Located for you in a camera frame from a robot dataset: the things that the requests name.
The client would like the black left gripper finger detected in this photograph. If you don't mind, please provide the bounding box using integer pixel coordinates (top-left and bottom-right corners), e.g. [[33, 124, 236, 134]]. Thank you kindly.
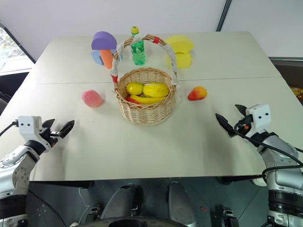
[[58, 120, 75, 140], [42, 118, 56, 131]]

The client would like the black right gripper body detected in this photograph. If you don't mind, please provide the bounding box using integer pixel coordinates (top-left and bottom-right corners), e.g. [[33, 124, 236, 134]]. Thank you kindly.
[[234, 114, 253, 138]]

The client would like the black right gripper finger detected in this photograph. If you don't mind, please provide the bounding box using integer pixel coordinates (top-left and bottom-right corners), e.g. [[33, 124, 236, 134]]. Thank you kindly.
[[215, 113, 236, 138], [234, 104, 248, 116]]

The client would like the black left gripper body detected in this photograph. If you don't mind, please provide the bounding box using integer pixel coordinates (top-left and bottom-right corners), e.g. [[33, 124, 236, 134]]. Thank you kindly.
[[39, 127, 61, 148]]

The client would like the red fruit under banana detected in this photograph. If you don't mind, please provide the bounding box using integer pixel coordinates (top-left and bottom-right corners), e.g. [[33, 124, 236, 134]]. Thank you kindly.
[[124, 96, 143, 109]]

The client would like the yellow ribbed star fruit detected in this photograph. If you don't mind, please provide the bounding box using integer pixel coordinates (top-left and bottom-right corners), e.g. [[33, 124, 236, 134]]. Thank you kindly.
[[142, 82, 169, 98]]

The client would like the pink peach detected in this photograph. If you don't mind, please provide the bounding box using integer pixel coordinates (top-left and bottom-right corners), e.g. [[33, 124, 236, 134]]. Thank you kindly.
[[81, 89, 104, 108]]

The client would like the red and yellow mango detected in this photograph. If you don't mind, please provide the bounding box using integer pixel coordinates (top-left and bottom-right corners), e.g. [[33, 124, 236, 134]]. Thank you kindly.
[[187, 86, 208, 102]]

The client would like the brown box with yellow items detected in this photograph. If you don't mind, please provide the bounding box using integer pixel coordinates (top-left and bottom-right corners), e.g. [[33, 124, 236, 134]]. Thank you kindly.
[[269, 56, 303, 105]]

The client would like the yellow foam half round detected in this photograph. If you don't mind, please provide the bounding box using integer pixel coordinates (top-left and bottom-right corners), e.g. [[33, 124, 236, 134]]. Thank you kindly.
[[166, 52, 193, 70]]

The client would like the blue foam block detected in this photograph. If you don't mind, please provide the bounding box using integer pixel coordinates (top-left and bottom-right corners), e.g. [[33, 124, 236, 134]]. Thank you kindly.
[[91, 49, 117, 66]]

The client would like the yellow lemon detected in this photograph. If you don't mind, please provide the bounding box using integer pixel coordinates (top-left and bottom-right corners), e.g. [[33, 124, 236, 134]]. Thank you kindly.
[[125, 81, 145, 96]]

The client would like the orange foam cylinder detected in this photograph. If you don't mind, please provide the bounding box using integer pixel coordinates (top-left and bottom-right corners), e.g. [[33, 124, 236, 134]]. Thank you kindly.
[[100, 49, 114, 70]]

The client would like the yellow banana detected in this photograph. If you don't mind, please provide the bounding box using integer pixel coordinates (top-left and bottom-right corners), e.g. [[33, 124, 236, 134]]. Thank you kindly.
[[129, 94, 168, 105]]

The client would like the yellow foam arch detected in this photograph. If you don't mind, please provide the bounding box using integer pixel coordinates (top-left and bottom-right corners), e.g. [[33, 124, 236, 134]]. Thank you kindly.
[[164, 35, 195, 55]]

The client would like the purple foam half disc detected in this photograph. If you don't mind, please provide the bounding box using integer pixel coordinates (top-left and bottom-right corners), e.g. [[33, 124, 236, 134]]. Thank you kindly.
[[91, 31, 117, 51]]

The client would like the green plastic bottle yellow cap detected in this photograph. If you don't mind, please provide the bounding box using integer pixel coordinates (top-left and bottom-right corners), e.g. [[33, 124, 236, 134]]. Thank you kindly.
[[130, 26, 146, 66]]

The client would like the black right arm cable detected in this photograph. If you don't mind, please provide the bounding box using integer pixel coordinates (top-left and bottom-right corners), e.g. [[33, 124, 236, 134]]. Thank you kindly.
[[233, 122, 303, 181]]

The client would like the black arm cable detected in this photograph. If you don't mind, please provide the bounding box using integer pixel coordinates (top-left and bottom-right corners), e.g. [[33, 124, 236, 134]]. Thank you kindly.
[[0, 120, 20, 138], [233, 122, 303, 181]]

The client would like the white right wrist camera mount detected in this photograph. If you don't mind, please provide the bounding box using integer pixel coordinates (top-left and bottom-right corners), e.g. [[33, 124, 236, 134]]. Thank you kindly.
[[245, 104, 272, 139]]

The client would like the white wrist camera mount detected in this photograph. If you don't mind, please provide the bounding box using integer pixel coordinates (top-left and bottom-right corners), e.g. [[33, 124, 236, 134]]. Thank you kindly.
[[245, 104, 272, 139], [18, 115, 52, 151]]

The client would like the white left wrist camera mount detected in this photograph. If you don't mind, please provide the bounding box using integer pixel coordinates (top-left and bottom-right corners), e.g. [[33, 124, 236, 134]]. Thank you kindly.
[[18, 115, 52, 151]]

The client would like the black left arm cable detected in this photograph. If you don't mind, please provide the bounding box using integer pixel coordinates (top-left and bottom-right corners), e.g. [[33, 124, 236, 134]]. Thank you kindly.
[[0, 120, 20, 138]]

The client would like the thin white cable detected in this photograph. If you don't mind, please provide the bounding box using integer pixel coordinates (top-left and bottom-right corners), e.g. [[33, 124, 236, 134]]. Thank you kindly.
[[79, 187, 92, 223]]

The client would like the wicker basket with handle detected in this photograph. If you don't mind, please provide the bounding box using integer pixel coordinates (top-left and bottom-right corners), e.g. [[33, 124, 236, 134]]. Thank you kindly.
[[110, 34, 178, 126]]

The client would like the window with dark frame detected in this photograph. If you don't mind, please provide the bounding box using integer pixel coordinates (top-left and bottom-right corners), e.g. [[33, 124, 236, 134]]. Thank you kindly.
[[0, 20, 36, 71]]

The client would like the dark ceiling rail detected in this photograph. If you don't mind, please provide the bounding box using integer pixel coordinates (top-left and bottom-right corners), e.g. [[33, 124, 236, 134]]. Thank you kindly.
[[216, 0, 233, 33]]

